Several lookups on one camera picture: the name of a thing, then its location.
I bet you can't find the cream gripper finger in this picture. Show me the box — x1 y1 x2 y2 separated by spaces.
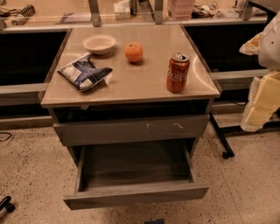
241 71 280 132
239 32 262 55

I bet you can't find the red coke can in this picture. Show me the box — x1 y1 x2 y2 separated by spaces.
166 52 190 93

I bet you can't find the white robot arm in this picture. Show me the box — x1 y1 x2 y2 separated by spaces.
239 11 280 132

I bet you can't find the grey drawer cabinet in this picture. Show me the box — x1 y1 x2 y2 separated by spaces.
40 24 222 211

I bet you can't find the closed top drawer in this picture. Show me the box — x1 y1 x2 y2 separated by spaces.
53 115 209 146

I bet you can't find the open middle drawer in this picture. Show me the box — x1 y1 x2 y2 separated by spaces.
64 140 209 210

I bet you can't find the pink plastic container stack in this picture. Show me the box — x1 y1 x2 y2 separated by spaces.
167 0 194 20

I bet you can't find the orange fruit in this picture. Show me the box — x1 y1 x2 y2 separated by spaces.
124 42 143 63

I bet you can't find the white tissue box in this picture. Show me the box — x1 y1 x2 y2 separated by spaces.
114 0 130 20

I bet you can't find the white paper bowl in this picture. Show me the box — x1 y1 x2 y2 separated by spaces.
82 34 116 55

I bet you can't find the blue white chip bag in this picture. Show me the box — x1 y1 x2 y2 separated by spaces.
58 53 113 91

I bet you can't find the black coiled tool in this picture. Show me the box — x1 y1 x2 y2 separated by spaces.
11 4 35 26

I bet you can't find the black table leg frame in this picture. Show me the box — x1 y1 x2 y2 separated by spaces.
209 113 280 159

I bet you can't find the black cable on floor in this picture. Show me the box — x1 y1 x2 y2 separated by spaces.
0 131 13 143

